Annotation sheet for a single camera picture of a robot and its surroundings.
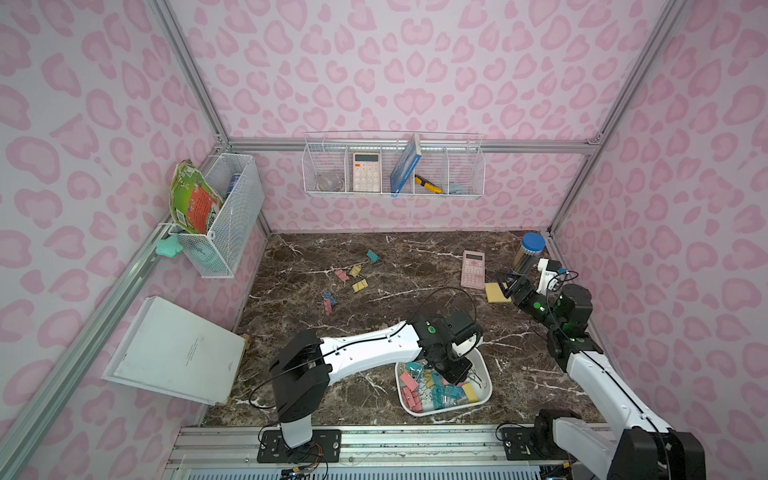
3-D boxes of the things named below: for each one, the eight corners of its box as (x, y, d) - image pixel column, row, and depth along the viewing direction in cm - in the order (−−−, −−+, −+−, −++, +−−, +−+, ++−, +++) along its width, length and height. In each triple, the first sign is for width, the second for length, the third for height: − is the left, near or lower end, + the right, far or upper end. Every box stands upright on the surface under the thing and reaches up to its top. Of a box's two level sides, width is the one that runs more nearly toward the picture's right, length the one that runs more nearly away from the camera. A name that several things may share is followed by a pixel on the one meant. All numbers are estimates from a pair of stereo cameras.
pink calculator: (460, 286, 106) (461, 283, 104) (462, 253, 116) (463, 249, 114) (483, 289, 105) (484, 286, 103) (483, 255, 115) (484, 252, 113)
